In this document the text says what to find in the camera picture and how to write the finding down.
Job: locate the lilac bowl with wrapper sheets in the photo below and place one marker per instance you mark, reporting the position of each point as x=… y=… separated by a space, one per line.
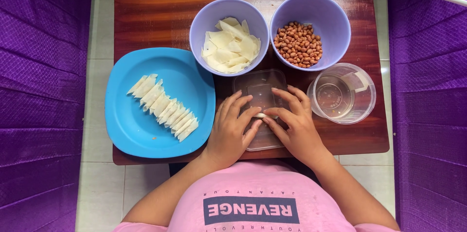
x=226 y=9

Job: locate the blue square plate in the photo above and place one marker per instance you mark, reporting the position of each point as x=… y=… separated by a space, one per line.
x=131 y=129

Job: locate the pink printed shirt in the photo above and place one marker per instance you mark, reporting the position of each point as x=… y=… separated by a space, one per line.
x=255 y=188

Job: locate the pile of pale wrapper sheets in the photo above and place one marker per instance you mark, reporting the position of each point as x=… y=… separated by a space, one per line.
x=228 y=49

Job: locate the person's right hand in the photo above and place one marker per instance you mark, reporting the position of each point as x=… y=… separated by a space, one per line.
x=299 y=133

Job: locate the pale pastry wrapper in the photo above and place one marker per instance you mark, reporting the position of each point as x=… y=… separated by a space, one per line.
x=259 y=115

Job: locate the row of folded pastry pieces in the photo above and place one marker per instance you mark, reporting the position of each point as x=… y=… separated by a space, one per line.
x=164 y=109

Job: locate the heap of brown peanuts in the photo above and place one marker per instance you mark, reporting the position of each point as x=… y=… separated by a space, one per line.
x=299 y=44

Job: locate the purple cloth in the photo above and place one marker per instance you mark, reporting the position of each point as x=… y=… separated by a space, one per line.
x=430 y=115
x=40 y=97

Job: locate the clear rectangular plastic lid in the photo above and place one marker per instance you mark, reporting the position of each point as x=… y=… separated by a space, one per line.
x=261 y=82

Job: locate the clear round plastic container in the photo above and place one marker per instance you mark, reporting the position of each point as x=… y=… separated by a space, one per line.
x=339 y=97

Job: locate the person's left hand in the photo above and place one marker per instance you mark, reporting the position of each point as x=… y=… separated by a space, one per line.
x=226 y=137

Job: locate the lilac bowl with peanuts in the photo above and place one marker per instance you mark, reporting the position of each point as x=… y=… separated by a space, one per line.
x=310 y=7

